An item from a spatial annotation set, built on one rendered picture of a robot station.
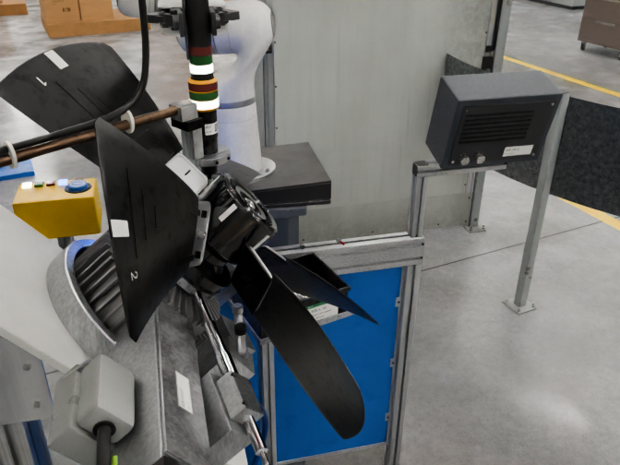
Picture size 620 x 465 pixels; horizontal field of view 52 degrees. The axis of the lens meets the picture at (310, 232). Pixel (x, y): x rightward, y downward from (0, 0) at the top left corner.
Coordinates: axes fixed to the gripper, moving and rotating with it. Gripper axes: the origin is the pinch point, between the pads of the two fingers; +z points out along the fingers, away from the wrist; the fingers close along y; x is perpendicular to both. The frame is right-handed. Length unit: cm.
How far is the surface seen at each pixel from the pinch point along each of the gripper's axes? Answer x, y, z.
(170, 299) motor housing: -34.0, 7.9, 17.9
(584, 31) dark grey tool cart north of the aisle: -114, -460, -531
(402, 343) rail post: -93, -52, -36
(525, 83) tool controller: -22, -76, -34
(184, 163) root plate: -19.5, 3.8, 4.0
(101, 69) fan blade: -7.0, 14.2, -5.0
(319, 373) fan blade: -41, -11, 30
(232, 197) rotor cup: -21.6, -2.2, 13.1
